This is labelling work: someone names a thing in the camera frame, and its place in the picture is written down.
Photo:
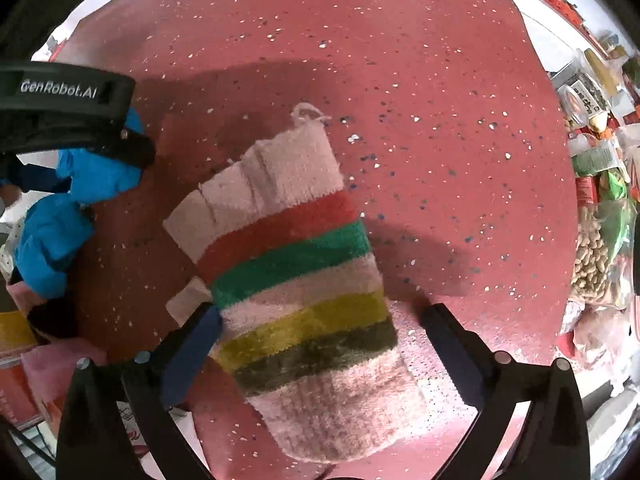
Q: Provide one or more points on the white carton squirrel print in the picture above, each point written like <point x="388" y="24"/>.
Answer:
<point x="129" y="422"/>

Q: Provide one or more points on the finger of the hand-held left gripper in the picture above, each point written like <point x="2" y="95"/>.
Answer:
<point x="135" y="150"/>

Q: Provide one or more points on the clear jar gold lid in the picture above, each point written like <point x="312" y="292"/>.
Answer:
<point x="582" y="97"/>

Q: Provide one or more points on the clear bag of peanuts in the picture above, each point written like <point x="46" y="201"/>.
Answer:
<point x="592" y="260"/>

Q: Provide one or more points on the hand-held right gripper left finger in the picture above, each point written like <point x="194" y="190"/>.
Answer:
<point x="192" y="355"/>

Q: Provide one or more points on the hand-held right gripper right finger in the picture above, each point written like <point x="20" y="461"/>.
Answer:
<point x="450" y="350"/>

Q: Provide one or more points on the pink carton red label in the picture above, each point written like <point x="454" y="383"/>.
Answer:
<point x="15" y="395"/>

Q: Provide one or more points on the blue puffy cloth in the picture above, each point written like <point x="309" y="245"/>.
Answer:
<point x="50" y="245"/>

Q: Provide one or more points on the green snack packet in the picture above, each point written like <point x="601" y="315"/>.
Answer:
<point x="615" y="190"/>

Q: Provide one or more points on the white and green packet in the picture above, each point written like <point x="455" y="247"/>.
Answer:
<point x="597" y="160"/>

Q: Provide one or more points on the pinkish net bag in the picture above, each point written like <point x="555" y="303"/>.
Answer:
<point x="600" y="330"/>

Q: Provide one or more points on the striped fuzzy cloth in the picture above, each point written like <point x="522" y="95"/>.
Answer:
<point x="300" y="280"/>

